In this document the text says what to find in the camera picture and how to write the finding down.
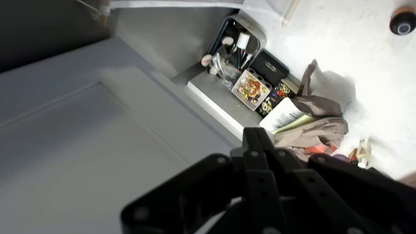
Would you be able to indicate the small clear bottle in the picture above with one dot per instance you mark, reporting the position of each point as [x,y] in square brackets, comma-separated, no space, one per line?
[364,151]

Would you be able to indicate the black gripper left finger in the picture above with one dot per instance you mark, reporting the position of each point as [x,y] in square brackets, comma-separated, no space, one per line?
[216,195]

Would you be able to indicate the dark compartment box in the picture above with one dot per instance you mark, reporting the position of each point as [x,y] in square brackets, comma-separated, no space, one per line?
[269,66]

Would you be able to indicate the crumpled grey cloth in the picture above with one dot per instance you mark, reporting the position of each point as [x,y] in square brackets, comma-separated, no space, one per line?
[320,121]

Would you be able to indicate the amber spray bottle black cap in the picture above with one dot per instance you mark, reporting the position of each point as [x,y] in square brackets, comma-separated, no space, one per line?
[403,21]

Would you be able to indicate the pink white small box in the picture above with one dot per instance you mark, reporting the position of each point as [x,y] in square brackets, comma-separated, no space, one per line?
[329,151]

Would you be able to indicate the colourful printed box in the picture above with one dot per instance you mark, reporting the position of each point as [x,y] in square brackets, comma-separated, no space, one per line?
[251,88]

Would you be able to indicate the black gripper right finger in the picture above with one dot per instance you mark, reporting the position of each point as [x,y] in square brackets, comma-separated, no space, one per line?
[338,199]

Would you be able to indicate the black organizer tray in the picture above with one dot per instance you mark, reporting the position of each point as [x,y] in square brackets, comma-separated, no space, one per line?
[234,47]

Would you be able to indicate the white panelled cupboard door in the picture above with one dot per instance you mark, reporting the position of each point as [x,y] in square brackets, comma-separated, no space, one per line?
[86,143]

